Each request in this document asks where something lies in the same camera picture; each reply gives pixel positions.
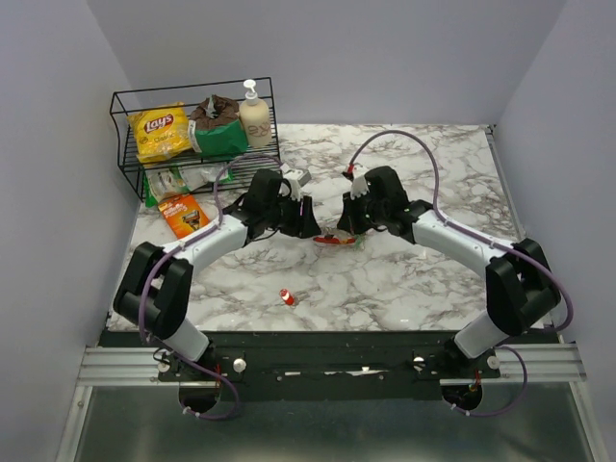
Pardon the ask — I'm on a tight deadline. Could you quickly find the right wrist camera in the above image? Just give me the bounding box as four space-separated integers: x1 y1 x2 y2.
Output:
343 164 370 200

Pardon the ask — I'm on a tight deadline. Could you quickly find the key red tag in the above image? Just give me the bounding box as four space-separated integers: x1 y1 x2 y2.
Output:
279 289 297 306

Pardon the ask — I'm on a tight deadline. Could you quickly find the yellow Lays chips bag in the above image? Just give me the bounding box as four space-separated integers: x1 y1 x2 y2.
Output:
127 101 192 165

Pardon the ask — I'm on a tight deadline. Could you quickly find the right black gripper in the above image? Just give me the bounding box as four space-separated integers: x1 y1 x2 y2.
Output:
337 188 388 236

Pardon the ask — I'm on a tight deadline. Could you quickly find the aluminium rail frame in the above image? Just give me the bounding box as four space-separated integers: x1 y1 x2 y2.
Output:
57 343 609 461

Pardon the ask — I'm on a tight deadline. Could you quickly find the black wire shelf rack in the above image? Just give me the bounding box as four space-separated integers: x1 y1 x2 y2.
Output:
109 77 281 201

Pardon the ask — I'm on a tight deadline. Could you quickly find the green white snack packet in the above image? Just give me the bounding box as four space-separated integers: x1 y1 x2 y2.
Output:
144 163 227 208

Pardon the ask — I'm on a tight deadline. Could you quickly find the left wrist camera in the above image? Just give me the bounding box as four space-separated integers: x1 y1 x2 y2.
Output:
279 164 312 201

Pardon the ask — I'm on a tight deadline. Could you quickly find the cream soap pump bottle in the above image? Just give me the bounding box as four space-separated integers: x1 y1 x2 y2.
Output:
239 79 272 148

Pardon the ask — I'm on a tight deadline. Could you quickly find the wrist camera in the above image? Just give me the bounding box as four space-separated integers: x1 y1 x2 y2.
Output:
343 164 370 200
279 164 312 201

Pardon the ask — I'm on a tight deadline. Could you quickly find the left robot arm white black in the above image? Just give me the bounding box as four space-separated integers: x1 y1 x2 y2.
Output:
113 167 321 380

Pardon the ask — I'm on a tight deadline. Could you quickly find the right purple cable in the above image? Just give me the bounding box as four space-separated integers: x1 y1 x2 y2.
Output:
344 128 577 419

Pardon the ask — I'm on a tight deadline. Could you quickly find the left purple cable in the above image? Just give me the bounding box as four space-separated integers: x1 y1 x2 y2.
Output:
137 153 285 421

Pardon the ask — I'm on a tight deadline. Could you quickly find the purple cable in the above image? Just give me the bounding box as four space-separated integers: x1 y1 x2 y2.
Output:
344 128 577 419
137 153 285 421

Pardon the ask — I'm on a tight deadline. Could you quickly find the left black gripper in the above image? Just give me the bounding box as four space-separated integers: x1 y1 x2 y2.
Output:
264 192 322 240

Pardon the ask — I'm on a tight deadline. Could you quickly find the green brown snack bag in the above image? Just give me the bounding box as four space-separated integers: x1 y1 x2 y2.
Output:
189 94 248 157

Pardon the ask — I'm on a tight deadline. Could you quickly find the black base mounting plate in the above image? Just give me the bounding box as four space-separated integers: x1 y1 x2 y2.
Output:
99 331 500 407

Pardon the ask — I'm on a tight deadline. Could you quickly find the orange Gillette razor package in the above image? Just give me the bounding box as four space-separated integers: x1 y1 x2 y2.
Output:
158 193 210 239

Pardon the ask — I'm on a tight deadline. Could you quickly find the metal key organizer red handle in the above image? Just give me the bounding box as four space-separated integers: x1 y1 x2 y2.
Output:
312 227 365 251

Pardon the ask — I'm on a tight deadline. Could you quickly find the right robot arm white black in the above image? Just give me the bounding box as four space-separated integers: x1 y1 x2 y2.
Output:
337 166 561 377

